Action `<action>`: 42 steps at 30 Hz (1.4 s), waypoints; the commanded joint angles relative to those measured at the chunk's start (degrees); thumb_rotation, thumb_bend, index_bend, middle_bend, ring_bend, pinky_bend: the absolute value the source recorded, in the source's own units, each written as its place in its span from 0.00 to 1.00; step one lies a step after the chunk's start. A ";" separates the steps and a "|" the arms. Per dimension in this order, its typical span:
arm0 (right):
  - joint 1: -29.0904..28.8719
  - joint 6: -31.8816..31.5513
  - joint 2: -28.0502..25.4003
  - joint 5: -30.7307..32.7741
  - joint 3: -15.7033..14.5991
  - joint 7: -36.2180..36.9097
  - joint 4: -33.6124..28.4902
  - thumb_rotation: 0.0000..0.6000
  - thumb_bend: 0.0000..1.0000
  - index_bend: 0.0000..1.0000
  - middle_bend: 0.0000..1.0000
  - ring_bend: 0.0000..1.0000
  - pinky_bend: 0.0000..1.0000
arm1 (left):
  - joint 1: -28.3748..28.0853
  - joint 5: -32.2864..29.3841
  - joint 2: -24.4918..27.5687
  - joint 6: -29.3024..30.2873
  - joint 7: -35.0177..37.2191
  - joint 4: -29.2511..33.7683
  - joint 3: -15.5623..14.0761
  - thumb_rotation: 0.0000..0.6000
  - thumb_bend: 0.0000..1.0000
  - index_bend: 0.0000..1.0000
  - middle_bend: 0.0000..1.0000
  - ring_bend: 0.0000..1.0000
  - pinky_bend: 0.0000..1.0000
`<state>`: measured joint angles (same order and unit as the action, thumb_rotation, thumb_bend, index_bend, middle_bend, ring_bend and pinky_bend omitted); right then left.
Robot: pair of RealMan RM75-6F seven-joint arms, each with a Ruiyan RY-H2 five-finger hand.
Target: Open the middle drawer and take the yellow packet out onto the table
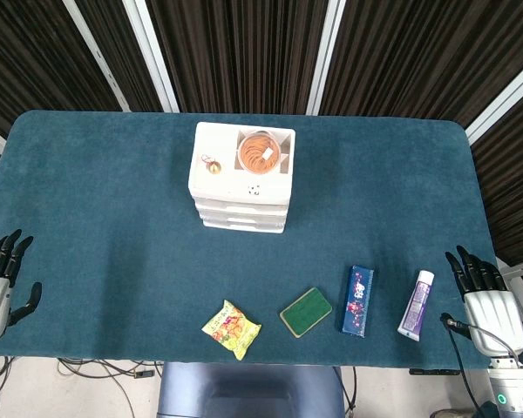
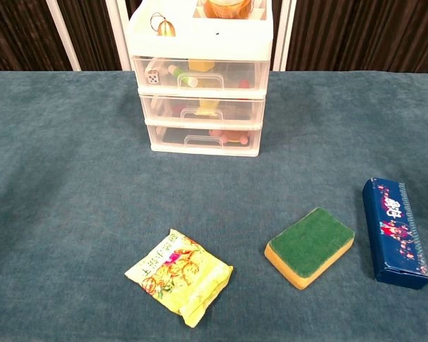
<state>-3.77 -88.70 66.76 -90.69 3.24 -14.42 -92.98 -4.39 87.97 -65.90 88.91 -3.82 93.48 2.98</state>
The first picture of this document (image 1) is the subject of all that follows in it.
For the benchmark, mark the blue-grey robot torso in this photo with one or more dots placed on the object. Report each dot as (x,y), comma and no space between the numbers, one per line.
(244,392)

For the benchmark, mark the dark blue printed box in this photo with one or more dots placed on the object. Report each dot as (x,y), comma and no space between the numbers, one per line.
(357,300)

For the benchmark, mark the green and yellow sponge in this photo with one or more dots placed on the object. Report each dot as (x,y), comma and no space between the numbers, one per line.
(306,311)

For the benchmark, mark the purple and white tube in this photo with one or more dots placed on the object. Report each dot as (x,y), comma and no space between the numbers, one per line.
(415,307)

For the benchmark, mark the white plastic drawer cabinet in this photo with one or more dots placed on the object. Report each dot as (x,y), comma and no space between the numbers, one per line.
(213,183)

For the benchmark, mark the black bracket under table edge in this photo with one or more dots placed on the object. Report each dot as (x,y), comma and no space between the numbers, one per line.
(433,372)

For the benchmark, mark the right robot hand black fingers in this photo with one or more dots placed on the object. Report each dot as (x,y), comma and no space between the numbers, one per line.
(494,318)

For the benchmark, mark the clear lowest cabinet drawer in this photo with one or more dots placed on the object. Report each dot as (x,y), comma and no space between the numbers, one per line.
(244,227)

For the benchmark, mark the teal table cloth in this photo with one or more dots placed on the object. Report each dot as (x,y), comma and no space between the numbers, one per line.
(113,217)

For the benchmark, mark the clear middle cabinet drawer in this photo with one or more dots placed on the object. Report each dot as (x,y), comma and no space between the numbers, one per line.
(244,216)

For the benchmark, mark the small white die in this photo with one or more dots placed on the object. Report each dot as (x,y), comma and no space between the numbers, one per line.
(254,190)

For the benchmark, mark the clear highest cabinet drawer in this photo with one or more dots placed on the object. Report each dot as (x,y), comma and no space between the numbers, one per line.
(239,204)

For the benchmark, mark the yellow snack packet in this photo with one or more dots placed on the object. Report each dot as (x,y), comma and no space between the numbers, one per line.
(231,328)

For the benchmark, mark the white frame post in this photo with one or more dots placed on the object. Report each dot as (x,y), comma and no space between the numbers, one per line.
(505,100)
(150,52)
(98,56)
(327,56)

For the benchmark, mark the jar of orange rubber bands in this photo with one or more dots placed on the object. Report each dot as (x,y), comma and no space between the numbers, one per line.
(259,152)

